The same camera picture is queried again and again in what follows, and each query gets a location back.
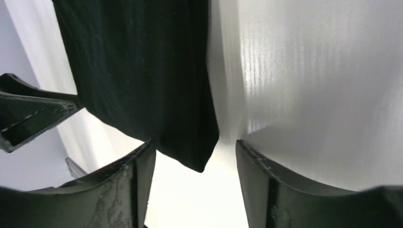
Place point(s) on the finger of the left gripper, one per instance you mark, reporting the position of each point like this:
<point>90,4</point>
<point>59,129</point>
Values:
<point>23,118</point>
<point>10,83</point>

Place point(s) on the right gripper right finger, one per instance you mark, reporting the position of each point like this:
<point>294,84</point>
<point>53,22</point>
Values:
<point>277,197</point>

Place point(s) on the black t shirt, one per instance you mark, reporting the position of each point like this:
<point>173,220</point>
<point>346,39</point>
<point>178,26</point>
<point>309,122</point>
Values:
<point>140,66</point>

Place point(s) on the aluminium frame rail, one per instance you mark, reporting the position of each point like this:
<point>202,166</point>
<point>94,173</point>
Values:
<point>75,170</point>

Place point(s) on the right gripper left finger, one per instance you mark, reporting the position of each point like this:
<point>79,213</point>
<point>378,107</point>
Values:
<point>115,196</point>

